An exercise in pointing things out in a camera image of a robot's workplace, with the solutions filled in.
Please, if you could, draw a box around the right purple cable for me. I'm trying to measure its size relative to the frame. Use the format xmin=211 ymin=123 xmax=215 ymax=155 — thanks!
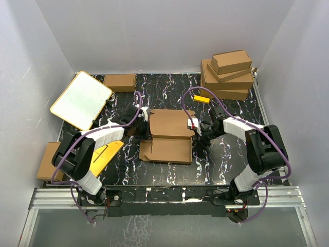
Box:
xmin=181 ymin=86 xmax=293 ymax=223

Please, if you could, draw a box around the yellow card with black drawing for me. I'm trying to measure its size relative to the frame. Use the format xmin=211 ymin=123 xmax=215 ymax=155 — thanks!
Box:
xmin=90 ymin=141 xmax=124 ymax=177

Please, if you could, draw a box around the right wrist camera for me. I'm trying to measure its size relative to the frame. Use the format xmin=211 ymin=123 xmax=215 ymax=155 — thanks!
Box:
xmin=187 ymin=118 xmax=202 ymax=136

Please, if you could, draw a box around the large stacked cardboard box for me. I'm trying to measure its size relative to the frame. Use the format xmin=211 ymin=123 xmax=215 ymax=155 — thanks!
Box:
xmin=200 ymin=59 xmax=254 ymax=90

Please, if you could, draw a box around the white board with wooden frame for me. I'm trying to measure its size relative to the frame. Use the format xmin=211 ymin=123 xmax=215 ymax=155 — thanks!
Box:
xmin=50 ymin=71 xmax=113 ymax=131

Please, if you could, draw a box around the purple cable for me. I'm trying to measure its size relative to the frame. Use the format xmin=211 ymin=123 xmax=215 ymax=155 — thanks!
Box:
xmin=50 ymin=91 xmax=144 ymax=227
xmin=181 ymin=86 xmax=293 ymax=223

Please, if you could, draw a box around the top small stacked cardboard box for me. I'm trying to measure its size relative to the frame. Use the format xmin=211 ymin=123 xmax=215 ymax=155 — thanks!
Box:
xmin=211 ymin=50 xmax=252 ymax=75

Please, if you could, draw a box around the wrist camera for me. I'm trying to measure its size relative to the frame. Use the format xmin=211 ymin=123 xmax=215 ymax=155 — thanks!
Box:
xmin=187 ymin=118 xmax=202 ymax=136
xmin=138 ymin=107 xmax=150 ymax=122

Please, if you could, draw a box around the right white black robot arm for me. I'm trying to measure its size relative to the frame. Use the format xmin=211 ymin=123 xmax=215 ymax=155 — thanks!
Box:
xmin=188 ymin=107 xmax=288 ymax=204

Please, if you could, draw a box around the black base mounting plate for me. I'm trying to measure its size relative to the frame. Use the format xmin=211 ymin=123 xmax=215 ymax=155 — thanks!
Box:
xmin=75 ymin=185 xmax=260 ymax=217

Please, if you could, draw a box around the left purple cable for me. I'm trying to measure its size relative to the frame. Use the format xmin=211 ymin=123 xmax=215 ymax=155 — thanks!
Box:
xmin=50 ymin=91 xmax=144 ymax=227

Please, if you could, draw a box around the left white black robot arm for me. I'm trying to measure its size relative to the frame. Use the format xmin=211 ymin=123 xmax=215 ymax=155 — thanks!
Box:
xmin=51 ymin=105 xmax=151 ymax=205

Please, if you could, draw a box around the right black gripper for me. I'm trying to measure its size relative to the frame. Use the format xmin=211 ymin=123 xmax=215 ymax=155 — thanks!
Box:
xmin=192 ymin=125 xmax=225 ymax=150

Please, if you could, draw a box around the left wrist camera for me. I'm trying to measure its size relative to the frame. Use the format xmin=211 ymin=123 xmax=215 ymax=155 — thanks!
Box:
xmin=138 ymin=107 xmax=150 ymax=122

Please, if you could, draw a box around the aluminium frame rail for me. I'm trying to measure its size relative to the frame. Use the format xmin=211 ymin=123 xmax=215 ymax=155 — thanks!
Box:
xmin=20 ymin=185 xmax=317 ymax=246

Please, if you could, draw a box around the small yellow block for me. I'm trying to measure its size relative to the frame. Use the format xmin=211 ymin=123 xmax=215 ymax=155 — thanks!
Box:
xmin=193 ymin=95 xmax=210 ymax=104

